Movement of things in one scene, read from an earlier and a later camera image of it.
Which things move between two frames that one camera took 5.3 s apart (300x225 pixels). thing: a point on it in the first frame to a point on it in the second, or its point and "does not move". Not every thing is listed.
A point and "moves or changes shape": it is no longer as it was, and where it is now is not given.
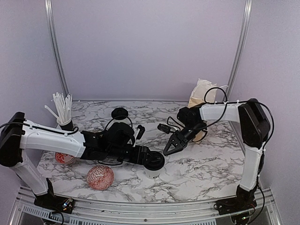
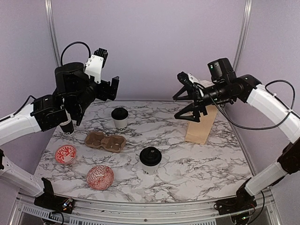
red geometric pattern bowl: (100, 177) does not move
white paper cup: (154, 174) to (150, 170)
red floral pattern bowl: (63, 158) does not move
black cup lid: (119, 113) does not move
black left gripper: (139, 156) to (106, 93)
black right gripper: (176, 139) to (191, 108)
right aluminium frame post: (242, 47) does not move
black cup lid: (155, 160) moves or changes shape
